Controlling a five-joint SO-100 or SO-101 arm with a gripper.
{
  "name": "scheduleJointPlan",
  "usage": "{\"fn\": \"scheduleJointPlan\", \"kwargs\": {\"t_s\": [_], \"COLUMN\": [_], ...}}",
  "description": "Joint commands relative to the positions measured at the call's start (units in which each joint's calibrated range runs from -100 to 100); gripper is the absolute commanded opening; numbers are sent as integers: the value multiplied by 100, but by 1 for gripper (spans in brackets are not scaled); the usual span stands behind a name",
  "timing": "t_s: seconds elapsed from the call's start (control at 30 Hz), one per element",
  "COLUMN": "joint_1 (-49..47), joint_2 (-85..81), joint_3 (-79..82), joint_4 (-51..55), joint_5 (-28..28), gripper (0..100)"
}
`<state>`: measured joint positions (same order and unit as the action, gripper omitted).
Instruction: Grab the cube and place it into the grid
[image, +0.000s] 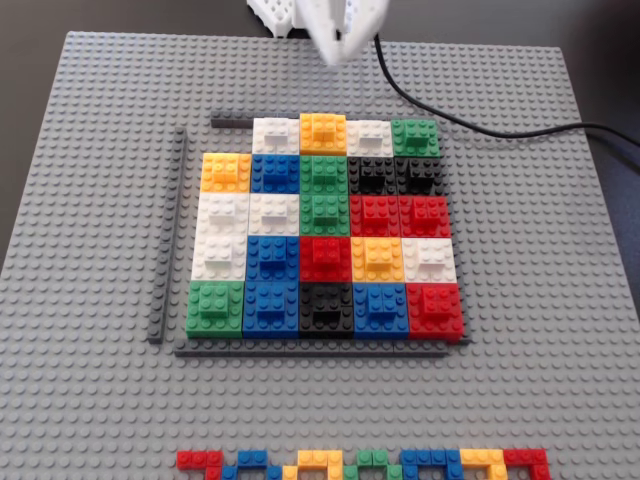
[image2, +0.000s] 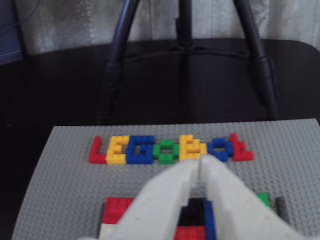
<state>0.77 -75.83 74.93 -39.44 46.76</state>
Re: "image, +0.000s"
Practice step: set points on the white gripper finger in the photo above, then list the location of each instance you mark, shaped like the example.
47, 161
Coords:
367, 25
322, 25

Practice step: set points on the white lego cube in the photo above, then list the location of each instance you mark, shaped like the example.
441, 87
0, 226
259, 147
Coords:
430, 260
222, 214
370, 137
274, 215
276, 136
219, 257

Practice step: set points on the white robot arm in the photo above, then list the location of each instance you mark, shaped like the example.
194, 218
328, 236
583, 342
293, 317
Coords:
270, 15

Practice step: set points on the yellow lego cube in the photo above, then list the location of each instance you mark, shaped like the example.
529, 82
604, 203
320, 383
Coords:
322, 135
377, 260
225, 172

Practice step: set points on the green lego cube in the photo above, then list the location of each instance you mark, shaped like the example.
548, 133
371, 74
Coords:
324, 175
415, 137
215, 307
325, 215

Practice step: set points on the black lego cube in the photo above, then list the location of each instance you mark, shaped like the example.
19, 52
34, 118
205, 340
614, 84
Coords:
326, 311
421, 176
372, 176

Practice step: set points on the blue lego cube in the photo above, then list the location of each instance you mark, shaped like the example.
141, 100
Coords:
275, 175
271, 310
272, 259
381, 310

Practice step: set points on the red lego cube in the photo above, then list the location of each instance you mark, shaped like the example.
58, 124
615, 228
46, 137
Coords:
375, 216
425, 216
325, 260
435, 311

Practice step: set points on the dark gray lego strip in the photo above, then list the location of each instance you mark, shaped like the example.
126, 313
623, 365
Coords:
232, 120
170, 225
300, 348

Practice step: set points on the yellow lego brick outline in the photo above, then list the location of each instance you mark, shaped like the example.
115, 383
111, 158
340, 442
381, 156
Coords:
480, 456
320, 457

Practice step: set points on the green lego brick outline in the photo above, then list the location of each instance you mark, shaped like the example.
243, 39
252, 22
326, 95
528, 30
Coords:
372, 457

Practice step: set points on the gray lego baseplate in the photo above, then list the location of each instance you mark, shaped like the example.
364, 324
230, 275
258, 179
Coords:
100, 400

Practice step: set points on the blue lego brick outline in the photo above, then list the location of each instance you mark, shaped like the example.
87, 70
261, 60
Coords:
430, 457
251, 457

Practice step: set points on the red lego brick outline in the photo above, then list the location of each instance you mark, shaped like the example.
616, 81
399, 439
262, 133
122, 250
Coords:
525, 457
197, 459

